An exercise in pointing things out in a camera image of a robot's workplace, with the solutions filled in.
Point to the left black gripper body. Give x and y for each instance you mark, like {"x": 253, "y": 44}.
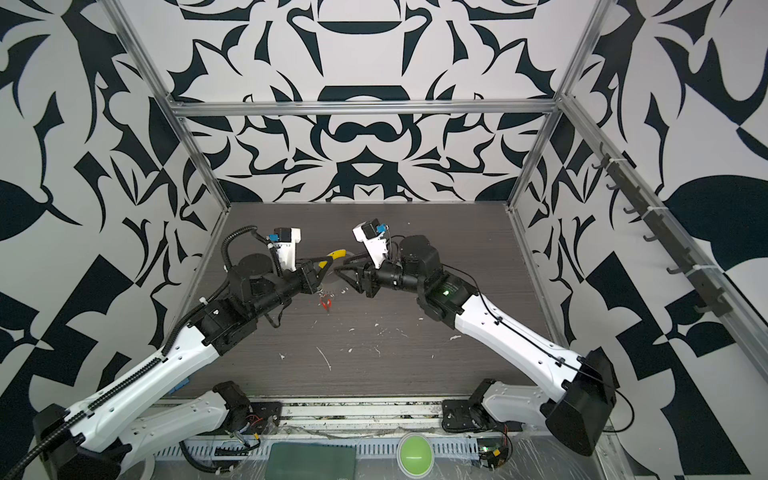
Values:
{"x": 300, "y": 280}

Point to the green round button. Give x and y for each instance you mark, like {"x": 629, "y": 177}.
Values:
{"x": 415, "y": 456}

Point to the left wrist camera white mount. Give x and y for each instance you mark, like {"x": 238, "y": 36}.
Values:
{"x": 284, "y": 243}

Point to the small circuit board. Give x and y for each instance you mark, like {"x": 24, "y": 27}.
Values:
{"x": 494, "y": 452}

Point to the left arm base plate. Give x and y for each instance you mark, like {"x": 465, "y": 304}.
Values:
{"x": 262, "y": 418}

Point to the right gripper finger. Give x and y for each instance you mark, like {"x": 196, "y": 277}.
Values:
{"x": 355, "y": 278}
{"x": 358, "y": 261}

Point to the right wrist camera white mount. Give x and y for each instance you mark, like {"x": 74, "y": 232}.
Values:
{"x": 373, "y": 235}

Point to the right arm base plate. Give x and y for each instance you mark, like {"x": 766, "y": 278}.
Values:
{"x": 463, "y": 416}

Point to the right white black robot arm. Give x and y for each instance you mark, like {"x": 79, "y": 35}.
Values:
{"x": 576, "y": 393}

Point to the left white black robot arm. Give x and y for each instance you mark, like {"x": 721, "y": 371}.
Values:
{"x": 107, "y": 433}

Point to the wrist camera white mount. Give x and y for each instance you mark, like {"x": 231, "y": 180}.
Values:
{"x": 284, "y": 243}
{"x": 373, "y": 235}

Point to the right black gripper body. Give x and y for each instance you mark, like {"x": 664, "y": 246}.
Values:
{"x": 378, "y": 278}

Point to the dark green pad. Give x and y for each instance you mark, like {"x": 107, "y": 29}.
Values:
{"x": 296, "y": 461}

